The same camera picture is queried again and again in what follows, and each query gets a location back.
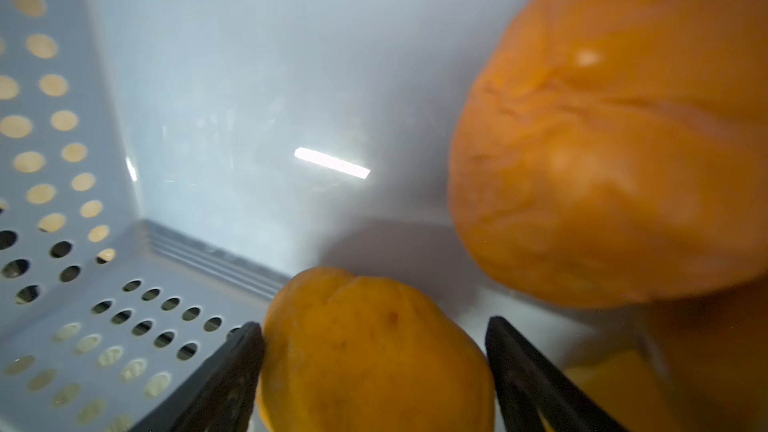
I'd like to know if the light blue plastic basket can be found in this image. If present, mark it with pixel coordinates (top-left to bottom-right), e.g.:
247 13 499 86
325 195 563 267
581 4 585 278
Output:
1 0 639 431

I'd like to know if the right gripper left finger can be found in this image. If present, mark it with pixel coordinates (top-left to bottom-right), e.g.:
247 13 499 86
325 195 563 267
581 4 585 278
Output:
132 322 265 432

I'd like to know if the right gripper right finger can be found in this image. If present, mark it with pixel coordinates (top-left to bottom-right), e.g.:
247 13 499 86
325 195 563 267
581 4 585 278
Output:
485 316 626 432

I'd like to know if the yellow green potato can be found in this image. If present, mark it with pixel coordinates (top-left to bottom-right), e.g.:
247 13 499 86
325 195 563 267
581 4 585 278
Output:
563 350 684 432

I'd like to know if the orange potato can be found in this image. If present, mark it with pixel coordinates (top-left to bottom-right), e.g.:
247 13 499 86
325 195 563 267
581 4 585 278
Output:
638 277 767 431
448 0 767 309
256 267 495 431

